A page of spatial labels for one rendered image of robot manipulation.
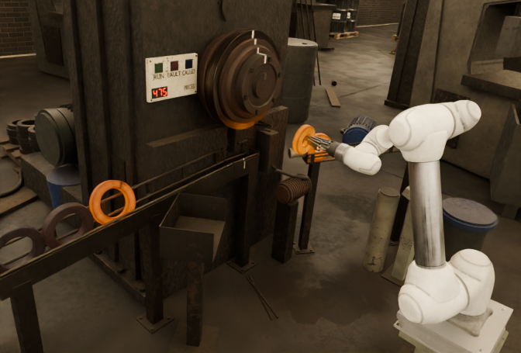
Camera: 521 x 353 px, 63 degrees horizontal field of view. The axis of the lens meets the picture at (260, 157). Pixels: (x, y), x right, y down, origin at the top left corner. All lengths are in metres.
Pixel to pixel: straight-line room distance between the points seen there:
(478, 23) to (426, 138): 2.92
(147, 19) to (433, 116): 1.11
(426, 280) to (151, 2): 1.43
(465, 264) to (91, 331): 1.65
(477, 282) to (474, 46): 2.89
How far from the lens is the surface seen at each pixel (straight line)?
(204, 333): 2.20
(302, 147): 2.17
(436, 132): 1.47
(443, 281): 1.61
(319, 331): 2.28
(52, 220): 1.67
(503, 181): 3.69
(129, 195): 1.83
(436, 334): 1.82
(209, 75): 1.90
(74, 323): 2.34
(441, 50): 4.46
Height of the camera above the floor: 1.61
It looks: 24 degrees down
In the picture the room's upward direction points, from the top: 5 degrees clockwise
